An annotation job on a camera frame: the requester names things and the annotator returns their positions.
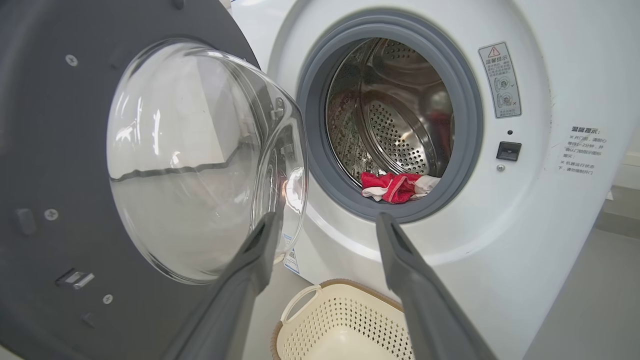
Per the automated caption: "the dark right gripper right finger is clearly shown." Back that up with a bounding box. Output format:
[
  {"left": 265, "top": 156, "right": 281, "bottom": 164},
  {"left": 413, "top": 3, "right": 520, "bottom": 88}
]
[{"left": 376, "top": 213, "right": 496, "bottom": 360}]

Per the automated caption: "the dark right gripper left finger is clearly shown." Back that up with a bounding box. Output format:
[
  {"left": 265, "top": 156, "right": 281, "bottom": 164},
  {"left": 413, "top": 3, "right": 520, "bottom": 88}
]
[{"left": 162, "top": 212, "right": 283, "bottom": 360}]

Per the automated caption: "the red and white garment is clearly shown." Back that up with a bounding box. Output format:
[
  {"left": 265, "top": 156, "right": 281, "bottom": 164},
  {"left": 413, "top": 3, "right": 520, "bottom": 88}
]
[{"left": 360, "top": 171, "right": 442, "bottom": 205}]

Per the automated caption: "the black round glass washer door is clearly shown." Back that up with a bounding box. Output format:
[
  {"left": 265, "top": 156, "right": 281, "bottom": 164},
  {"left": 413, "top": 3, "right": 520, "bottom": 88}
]
[{"left": 0, "top": 0, "right": 309, "bottom": 360}]

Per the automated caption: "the cream perforated basket brown rim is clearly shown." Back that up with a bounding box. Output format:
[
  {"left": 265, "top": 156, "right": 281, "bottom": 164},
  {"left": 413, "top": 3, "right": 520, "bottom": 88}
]
[{"left": 271, "top": 278, "right": 416, "bottom": 360}]

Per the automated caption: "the white front-load washing machine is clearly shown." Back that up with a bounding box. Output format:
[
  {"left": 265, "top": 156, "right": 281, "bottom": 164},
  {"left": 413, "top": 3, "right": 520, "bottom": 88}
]
[{"left": 230, "top": 0, "right": 640, "bottom": 360}]

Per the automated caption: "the grey metal bracket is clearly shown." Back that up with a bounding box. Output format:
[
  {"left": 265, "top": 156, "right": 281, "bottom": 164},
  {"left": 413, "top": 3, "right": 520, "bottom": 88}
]
[{"left": 55, "top": 269, "right": 96, "bottom": 290}]

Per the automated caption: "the black door lock slot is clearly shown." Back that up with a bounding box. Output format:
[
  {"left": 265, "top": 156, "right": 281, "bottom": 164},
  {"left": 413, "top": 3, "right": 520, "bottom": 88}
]
[{"left": 496, "top": 141, "right": 522, "bottom": 162}]

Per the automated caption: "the stainless steel washing machine drum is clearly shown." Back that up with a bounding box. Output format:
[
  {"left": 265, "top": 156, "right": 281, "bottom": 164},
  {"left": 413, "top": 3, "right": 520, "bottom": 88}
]
[{"left": 326, "top": 37, "right": 455, "bottom": 190}]

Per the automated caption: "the grey rubber door gasket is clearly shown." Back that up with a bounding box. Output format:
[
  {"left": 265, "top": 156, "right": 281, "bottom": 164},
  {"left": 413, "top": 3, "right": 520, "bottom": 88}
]
[{"left": 296, "top": 9, "right": 485, "bottom": 225}]

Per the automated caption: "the blue energy label sticker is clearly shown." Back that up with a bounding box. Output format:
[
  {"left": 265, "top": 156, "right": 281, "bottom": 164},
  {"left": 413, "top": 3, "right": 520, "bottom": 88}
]
[{"left": 283, "top": 234, "right": 301, "bottom": 275}]

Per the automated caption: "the grey warning triangle sticker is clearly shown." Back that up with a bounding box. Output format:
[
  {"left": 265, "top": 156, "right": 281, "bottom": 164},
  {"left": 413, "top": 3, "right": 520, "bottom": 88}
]
[{"left": 478, "top": 41, "right": 523, "bottom": 120}]

